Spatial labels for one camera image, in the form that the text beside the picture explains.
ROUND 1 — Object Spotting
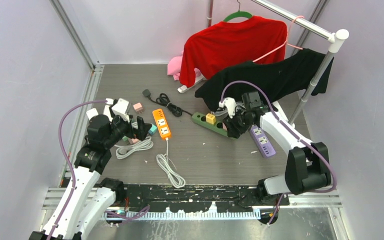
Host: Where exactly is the green hanger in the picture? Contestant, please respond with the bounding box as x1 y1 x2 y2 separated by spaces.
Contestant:
223 0 253 22

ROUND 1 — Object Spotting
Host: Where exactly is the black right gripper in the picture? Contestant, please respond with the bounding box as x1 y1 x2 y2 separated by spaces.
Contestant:
223 107 254 140

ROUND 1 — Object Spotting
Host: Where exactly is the yellow plug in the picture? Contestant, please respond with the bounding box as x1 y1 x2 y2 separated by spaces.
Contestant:
205 113 216 126

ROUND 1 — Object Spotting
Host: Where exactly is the orange power strip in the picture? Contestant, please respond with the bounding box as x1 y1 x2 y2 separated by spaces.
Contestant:
152 108 171 141

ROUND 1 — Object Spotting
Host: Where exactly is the green power strip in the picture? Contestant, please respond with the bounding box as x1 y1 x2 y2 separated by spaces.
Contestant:
191 112 228 138

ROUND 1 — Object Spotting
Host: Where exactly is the pink hanger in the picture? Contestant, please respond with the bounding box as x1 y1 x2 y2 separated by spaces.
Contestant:
253 15 305 63

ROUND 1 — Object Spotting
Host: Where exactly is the metal clothes rack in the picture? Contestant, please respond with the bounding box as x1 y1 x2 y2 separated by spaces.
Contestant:
179 0 349 123

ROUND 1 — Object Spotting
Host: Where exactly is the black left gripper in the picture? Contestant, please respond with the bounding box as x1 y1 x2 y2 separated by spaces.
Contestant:
103 106 150 149

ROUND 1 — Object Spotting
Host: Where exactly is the pink plug purple strip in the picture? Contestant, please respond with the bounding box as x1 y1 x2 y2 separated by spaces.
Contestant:
133 102 144 114

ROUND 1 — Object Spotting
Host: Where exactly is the black t-shirt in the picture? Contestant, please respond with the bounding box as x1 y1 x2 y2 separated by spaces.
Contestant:
194 48 325 111

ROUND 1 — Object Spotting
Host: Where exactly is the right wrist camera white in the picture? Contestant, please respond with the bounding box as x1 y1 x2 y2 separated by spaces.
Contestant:
219 97 237 119

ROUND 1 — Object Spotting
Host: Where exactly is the large white power strip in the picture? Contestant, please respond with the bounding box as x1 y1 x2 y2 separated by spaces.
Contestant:
103 105 113 122

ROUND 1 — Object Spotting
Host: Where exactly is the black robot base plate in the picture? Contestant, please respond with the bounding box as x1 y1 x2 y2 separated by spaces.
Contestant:
112 184 289 213

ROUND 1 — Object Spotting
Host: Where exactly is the pink cloth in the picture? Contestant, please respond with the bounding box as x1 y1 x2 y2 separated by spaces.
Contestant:
167 51 203 81

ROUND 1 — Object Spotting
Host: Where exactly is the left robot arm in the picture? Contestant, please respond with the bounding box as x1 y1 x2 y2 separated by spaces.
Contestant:
29 114 152 240

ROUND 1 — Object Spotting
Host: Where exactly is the purple power strip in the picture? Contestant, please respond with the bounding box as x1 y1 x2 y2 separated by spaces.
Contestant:
249 125 276 158

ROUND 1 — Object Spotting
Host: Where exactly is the red t-shirt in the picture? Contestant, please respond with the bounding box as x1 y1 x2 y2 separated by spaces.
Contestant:
179 16 288 88

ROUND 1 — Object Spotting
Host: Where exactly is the purple strip white cable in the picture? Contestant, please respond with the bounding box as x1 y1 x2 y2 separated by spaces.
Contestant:
215 101 247 118

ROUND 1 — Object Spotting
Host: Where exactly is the black power cable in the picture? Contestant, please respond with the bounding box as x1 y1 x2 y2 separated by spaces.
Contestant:
142 88 194 118

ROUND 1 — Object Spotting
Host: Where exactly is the large strip white cable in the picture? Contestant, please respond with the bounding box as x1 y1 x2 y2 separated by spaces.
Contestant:
115 120 154 161

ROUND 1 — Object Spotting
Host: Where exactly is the orange strip grey cable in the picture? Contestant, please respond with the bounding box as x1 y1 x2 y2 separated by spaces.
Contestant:
155 138 186 189

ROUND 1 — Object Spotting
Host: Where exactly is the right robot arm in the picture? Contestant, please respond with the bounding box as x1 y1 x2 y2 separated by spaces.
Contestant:
219 91 332 206

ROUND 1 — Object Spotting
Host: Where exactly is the small white power strip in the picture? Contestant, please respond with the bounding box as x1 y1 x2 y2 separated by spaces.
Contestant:
86 108 99 120

